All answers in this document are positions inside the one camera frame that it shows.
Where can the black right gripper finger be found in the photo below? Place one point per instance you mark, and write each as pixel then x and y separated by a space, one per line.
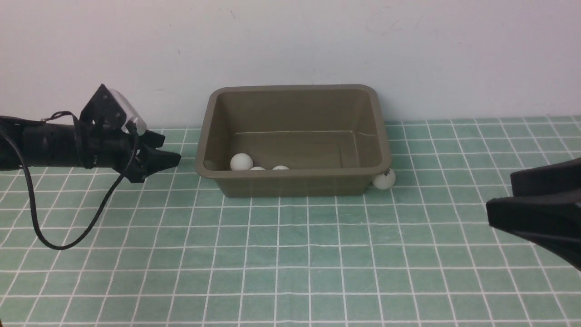
pixel 544 209

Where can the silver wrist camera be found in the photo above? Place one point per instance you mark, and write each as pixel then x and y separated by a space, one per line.
pixel 131 121

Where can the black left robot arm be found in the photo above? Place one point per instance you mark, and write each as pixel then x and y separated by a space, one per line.
pixel 44 144

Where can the brown plastic bin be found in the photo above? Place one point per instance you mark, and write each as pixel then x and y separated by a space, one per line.
pixel 332 137

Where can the white ball with logo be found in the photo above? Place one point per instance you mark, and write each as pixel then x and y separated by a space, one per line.
pixel 384 181

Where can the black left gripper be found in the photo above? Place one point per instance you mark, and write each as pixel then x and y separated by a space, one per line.
pixel 110 147

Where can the green checkered tablecloth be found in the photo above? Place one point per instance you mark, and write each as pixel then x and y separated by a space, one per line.
pixel 174 251

